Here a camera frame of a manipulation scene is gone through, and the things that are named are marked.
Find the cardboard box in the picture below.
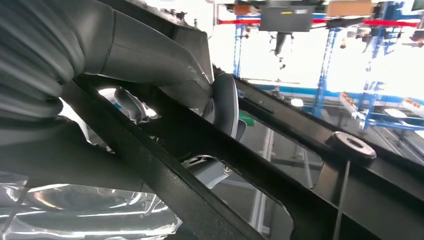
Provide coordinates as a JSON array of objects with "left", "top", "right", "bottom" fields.
[{"left": 326, "top": 0, "right": 376, "bottom": 17}]

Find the red barrier belt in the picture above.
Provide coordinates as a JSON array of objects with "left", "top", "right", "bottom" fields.
[{"left": 218, "top": 18, "right": 420, "bottom": 28}]

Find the blue metal rack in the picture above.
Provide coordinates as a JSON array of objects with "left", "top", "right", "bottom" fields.
[{"left": 311, "top": 1, "right": 424, "bottom": 132}]

